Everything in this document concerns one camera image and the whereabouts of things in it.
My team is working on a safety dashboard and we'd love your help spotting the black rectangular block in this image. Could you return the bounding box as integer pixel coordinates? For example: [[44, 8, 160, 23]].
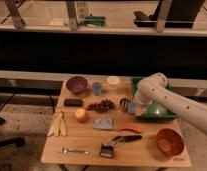
[[64, 98, 83, 107]]

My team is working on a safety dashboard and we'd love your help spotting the orange bowl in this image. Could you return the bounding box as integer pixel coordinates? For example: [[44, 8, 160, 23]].
[[156, 128, 184, 156]]

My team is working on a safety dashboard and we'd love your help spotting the black handled brush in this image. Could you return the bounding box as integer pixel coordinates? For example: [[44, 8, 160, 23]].
[[99, 135, 142, 158]]

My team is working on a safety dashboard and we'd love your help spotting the metal spoon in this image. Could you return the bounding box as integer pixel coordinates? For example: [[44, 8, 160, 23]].
[[59, 147, 89, 154]]

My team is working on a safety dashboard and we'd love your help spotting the orange apple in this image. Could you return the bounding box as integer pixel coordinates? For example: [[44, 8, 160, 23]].
[[75, 108, 88, 122]]

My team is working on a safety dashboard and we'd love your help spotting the bunch of dark grapes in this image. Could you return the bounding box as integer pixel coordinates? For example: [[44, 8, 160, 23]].
[[87, 99, 115, 113]]

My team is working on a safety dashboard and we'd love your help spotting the grey blue cloth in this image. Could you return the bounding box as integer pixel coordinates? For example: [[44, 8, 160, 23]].
[[93, 117, 113, 130]]

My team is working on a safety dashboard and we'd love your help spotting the blue plastic cup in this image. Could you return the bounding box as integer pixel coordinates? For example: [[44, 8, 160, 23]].
[[92, 82, 102, 96]]

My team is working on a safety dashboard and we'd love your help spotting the wooden table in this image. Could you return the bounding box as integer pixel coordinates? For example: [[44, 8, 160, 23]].
[[41, 87, 191, 168]]

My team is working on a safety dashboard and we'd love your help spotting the yellow banana bunch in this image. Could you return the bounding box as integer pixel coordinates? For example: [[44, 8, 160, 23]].
[[48, 112, 67, 137]]

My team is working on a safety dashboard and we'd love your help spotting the green plastic tray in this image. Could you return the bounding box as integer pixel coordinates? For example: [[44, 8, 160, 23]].
[[130, 77, 178, 121]]

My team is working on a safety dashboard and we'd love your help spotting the purple bowl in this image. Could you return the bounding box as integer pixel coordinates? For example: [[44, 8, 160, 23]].
[[66, 76, 88, 94]]

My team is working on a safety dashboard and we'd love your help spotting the black object on shelf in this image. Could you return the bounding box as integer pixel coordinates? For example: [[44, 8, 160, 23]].
[[134, 0, 205, 28]]

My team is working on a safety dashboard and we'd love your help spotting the green box on shelf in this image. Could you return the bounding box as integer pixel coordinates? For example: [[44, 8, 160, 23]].
[[83, 16, 106, 26]]

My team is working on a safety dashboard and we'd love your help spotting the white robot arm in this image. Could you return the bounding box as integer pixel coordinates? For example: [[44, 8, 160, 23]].
[[134, 73, 207, 135]]

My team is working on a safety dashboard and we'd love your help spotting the small metal cup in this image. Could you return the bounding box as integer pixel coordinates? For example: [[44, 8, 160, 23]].
[[120, 98, 130, 112]]

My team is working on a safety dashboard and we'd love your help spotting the orange carrot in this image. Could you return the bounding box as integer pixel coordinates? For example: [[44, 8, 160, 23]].
[[117, 125, 141, 133]]

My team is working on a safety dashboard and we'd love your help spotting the white plastic cup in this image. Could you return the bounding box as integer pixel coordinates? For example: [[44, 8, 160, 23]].
[[107, 76, 120, 91]]

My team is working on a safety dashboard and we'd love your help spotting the blue sponge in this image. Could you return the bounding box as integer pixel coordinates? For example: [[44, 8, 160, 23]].
[[127, 102, 137, 114]]

